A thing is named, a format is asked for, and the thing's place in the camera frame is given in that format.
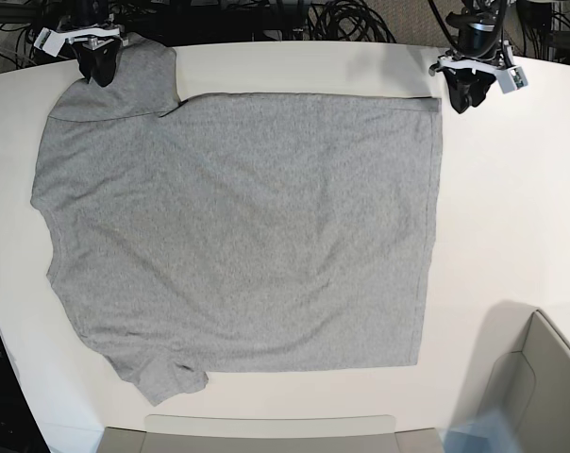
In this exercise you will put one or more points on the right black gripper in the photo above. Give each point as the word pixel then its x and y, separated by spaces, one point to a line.
pixel 98 58

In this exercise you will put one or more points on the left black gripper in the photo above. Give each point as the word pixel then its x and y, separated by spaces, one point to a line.
pixel 467 87

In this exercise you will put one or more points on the grey T-shirt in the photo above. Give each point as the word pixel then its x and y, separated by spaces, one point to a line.
pixel 237 233

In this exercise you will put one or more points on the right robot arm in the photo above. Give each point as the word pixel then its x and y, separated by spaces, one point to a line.
pixel 88 13

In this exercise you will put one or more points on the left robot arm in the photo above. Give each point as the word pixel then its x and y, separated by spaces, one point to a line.
pixel 477 50

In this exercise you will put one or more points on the beige bin right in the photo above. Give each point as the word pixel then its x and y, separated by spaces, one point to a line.
pixel 526 404

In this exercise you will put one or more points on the beige bin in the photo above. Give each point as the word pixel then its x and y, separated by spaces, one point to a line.
pixel 167 433
pixel 526 404

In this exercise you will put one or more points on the beige bin front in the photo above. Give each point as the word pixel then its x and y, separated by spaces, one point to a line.
pixel 167 433

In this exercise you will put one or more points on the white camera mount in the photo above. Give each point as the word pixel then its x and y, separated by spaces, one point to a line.
pixel 509 76
pixel 54 38

